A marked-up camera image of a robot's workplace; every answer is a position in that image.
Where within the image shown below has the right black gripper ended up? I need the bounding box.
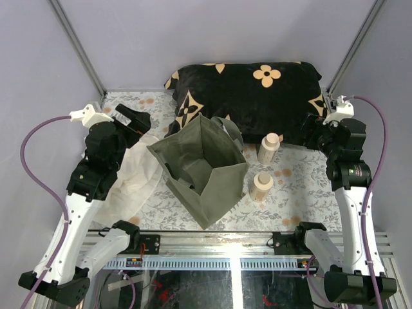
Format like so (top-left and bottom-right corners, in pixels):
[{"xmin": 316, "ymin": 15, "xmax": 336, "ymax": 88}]
[{"xmin": 286, "ymin": 113, "xmax": 341, "ymax": 159}]

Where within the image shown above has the beige bottle wooden cap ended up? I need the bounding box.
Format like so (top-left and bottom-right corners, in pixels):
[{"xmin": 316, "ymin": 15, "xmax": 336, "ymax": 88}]
[
  {"xmin": 257, "ymin": 133, "xmax": 280, "ymax": 165},
  {"xmin": 249, "ymin": 172, "xmax": 274, "ymax": 202}
]

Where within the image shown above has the green canvas bag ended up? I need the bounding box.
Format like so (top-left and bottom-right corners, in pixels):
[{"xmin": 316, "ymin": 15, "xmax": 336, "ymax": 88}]
[{"xmin": 148, "ymin": 115, "xmax": 249, "ymax": 229}]

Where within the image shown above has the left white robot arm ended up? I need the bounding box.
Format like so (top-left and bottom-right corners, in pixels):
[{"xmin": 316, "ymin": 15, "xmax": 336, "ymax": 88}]
[{"xmin": 18, "ymin": 104, "xmax": 151, "ymax": 308}]

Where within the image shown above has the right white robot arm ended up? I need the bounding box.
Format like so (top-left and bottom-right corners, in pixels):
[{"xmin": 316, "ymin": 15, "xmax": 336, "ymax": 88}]
[{"xmin": 293, "ymin": 115, "xmax": 397, "ymax": 307}]

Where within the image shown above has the white cloth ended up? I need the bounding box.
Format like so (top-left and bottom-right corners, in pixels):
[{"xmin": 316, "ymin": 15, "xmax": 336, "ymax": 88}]
[{"xmin": 93, "ymin": 135, "xmax": 162, "ymax": 227}]

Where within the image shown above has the black floral pillow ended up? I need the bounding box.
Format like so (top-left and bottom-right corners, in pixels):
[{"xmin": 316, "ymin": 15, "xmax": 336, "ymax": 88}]
[{"xmin": 165, "ymin": 62, "xmax": 329, "ymax": 145}]

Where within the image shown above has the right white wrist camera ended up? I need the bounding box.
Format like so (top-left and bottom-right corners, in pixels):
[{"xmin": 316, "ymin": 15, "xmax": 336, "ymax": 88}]
[{"xmin": 323, "ymin": 95, "xmax": 354, "ymax": 125}]

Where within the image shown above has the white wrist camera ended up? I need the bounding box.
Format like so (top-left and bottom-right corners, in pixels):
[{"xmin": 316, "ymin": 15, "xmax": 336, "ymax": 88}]
[
  {"xmin": 323, "ymin": 95, "xmax": 354, "ymax": 125},
  {"xmin": 69, "ymin": 104, "xmax": 114, "ymax": 129}
]

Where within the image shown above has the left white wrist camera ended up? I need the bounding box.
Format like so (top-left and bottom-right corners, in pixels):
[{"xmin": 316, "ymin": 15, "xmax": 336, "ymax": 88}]
[{"xmin": 69, "ymin": 104, "xmax": 114, "ymax": 129}]

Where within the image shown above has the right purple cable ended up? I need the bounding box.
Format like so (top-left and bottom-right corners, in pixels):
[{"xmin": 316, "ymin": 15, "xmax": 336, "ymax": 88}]
[{"xmin": 352, "ymin": 95, "xmax": 389, "ymax": 309}]

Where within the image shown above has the purple cable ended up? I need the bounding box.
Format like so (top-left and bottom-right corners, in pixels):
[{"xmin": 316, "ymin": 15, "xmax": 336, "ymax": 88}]
[
  {"xmin": 352, "ymin": 95, "xmax": 389, "ymax": 309},
  {"xmin": 20, "ymin": 116, "xmax": 72, "ymax": 309}
]

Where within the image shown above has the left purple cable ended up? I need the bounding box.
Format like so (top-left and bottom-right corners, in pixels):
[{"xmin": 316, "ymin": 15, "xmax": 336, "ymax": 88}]
[{"xmin": 20, "ymin": 116, "xmax": 72, "ymax": 309}]

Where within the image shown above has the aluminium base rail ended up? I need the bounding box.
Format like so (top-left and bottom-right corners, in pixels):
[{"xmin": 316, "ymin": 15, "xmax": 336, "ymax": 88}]
[{"xmin": 80, "ymin": 230, "xmax": 394, "ymax": 258}]

